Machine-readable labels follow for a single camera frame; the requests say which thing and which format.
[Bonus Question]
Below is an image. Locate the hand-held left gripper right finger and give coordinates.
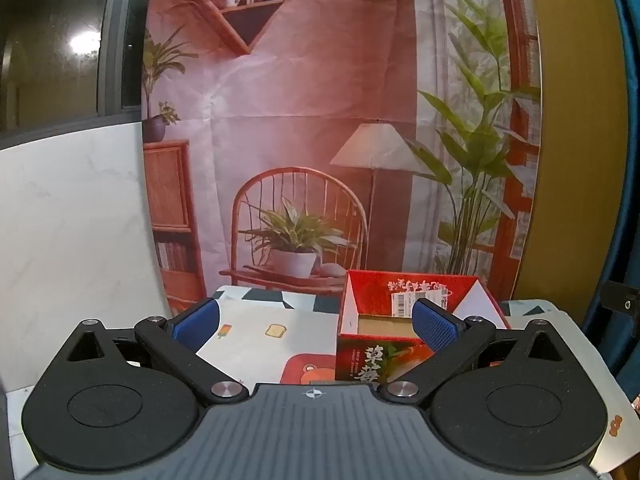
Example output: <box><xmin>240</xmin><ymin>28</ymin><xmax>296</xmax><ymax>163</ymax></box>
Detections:
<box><xmin>378</xmin><ymin>298</ymin><xmax>571</xmax><ymax>406</ymax></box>

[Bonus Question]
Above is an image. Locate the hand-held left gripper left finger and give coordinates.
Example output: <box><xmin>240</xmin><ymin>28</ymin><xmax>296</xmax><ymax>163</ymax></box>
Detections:
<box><xmin>52</xmin><ymin>298</ymin><xmax>249</xmax><ymax>407</ymax></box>

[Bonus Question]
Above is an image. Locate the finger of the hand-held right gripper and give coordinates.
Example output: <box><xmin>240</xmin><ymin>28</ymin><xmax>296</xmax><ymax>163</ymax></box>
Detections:
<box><xmin>602</xmin><ymin>280</ymin><xmax>640</xmax><ymax>314</ymax></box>

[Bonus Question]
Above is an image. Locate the red strawberry print cardboard box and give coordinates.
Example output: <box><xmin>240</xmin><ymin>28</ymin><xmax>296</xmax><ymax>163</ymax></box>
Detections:
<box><xmin>334</xmin><ymin>270</ymin><xmax>512</xmax><ymax>387</ymax></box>

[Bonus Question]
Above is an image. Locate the white cartoon print tablecloth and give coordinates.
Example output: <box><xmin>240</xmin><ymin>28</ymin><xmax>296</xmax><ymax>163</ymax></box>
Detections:
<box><xmin>0</xmin><ymin>284</ymin><xmax>632</xmax><ymax>480</ymax></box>

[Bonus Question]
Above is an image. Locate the blue fabric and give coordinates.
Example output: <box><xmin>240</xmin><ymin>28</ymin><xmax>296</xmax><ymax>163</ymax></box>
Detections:
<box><xmin>582</xmin><ymin>0</ymin><xmax>640</xmax><ymax>377</ymax></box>

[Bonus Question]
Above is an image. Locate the white marble pattern board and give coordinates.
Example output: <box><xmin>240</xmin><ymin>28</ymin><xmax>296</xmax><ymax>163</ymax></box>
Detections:
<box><xmin>0</xmin><ymin>121</ymin><xmax>174</xmax><ymax>397</ymax></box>

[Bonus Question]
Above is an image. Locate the printed room scene backdrop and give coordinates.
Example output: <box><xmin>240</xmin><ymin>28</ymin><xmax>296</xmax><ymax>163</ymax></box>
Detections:
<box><xmin>141</xmin><ymin>0</ymin><xmax>544</xmax><ymax>317</ymax></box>

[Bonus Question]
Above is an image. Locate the dark glass window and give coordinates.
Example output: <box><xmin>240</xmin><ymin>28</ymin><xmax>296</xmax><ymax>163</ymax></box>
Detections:
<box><xmin>0</xmin><ymin>0</ymin><xmax>157</xmax><ymax>137</ymax></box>

